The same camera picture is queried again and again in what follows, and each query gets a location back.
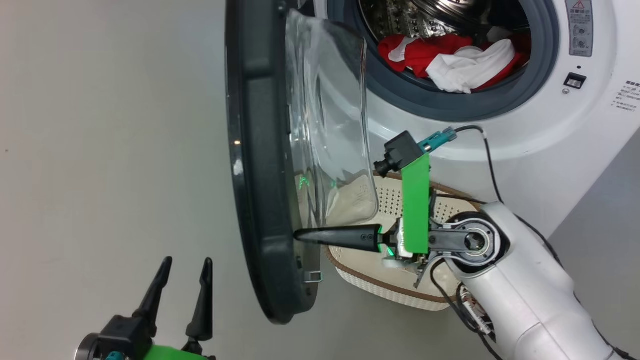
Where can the red garment with white stripes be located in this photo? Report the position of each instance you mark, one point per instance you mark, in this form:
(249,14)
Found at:
(420,52)

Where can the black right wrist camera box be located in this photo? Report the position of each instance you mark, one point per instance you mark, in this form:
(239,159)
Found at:
(400,152)

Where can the printed text label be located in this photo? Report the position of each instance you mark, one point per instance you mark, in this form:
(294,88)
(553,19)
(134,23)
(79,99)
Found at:
(627,95)

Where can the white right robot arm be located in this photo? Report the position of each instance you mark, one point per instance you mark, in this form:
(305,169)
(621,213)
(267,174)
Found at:
(525,300)

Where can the steel washer drum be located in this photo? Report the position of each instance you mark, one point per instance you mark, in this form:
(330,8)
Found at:
(400,20)

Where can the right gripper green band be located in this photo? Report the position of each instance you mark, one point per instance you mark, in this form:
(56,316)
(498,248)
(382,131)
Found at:
(416,210)

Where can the grey warning label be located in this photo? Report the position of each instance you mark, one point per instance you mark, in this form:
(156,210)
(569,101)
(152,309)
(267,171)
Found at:
(579,27)

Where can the grey rubber door gasket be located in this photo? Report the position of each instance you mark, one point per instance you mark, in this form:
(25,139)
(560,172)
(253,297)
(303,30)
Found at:
(400,95)

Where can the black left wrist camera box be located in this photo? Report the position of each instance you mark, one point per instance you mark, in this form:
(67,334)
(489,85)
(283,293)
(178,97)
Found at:
(125,335)

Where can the black door lock socket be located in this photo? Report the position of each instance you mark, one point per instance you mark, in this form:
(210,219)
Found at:
(575,81)

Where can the dark grey glass washer door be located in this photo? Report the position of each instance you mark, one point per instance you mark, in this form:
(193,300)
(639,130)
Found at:
(260,150)

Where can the red garment with white panel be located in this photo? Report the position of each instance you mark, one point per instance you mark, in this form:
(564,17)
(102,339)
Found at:
(470,67)

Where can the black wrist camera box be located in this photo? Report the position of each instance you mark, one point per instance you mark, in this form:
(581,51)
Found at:
(125,335)
(400,152)

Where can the white front-load washing machine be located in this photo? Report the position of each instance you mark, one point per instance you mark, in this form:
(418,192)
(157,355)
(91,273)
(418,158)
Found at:
(550,125)

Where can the cream perforated laundry basket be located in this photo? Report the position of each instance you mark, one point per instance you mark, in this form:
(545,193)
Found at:
(370,272)

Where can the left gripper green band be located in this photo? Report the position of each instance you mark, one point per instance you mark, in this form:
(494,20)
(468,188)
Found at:
(170,353)

